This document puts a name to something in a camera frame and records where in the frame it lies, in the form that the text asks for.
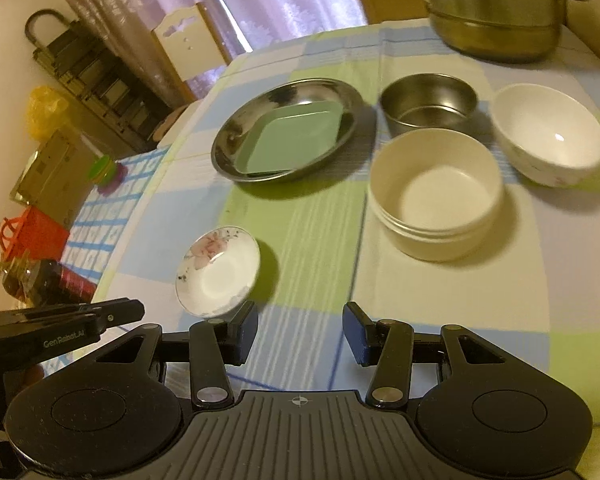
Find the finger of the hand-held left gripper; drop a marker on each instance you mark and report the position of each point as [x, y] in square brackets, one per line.
[115, 311]

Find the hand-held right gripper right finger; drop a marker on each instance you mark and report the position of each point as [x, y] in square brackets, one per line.
[355, 334]

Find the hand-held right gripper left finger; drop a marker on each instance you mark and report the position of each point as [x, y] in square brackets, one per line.
[247, 332]

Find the small floral saucer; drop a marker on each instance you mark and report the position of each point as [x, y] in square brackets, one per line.
[220, 275]

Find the cream plastic bowl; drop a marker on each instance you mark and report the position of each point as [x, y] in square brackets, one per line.
[432, 195]

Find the green square plate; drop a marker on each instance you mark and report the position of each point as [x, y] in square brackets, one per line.
[290, 142]

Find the round steel plate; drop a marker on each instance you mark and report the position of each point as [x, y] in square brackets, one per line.
[240, 125]

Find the steel bowl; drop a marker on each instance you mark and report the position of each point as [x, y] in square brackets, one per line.
[430, 97]

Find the white floral bowl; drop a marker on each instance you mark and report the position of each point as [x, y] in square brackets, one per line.
[545, 130]

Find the person's left hand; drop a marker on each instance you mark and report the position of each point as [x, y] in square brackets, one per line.
[33, 374]

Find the dark bottle with red cap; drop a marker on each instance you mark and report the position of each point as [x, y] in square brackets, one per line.
[55, 280]

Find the checked pastel tablecloth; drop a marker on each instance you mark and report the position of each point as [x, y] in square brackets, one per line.
[320, 240]

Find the blue checked cloth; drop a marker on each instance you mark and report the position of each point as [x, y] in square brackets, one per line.
[110, 210]

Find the green and pink toy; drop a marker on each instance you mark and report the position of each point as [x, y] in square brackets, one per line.
[107, 175]

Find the cardboard box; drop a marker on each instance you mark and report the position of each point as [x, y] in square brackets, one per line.
[55, 175]

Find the yellow plastic bag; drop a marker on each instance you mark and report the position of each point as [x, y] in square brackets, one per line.
[45, 112]

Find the black slotted rack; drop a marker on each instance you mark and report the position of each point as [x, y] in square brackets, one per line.
[95, 80]

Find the cream wooden chair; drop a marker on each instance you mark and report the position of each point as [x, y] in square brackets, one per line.
[187, 50]

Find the purple lace curtain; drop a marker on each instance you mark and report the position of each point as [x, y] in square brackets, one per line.
[260, 0]

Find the stacked steel steamer pot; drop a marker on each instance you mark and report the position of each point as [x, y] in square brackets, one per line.
[495, 10]

